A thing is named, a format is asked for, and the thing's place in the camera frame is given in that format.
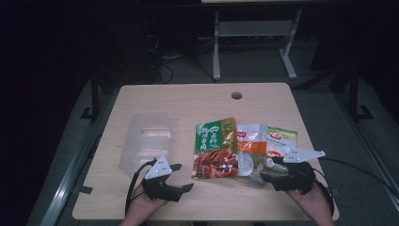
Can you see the clear plastic container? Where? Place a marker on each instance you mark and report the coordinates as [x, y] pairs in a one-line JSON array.
[[146, 141]]

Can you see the white and orange seasoning packet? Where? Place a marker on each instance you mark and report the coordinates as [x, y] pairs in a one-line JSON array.
[[251, 150]]

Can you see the white metal table frame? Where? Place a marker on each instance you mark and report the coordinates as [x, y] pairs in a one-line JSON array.
[[254, 34]]

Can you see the black metal stand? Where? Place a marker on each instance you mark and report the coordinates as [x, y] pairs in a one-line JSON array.
[[94, 97], [356, 97]]

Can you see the person's right hand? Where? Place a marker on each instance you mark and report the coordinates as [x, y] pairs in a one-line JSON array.
[[310, 202]]

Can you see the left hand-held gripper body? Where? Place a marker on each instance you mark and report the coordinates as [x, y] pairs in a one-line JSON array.
[[158, 169]]

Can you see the person's left hand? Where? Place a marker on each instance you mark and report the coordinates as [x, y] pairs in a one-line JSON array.
[[141, 205]]

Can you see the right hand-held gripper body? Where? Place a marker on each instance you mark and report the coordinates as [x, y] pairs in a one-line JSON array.
[[296, 179]]

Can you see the dark tape strip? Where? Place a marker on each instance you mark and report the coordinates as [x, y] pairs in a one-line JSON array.
[[85, 189]]

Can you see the aluminium floor rail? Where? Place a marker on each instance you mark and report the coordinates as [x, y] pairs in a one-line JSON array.
[[67, 179], [370, 141]]

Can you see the white and green seasoning packet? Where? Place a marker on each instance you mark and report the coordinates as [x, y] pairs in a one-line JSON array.
[[280, 142]]

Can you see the green and red seasoning packet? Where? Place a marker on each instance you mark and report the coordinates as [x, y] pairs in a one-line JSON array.
[[215, 147]]

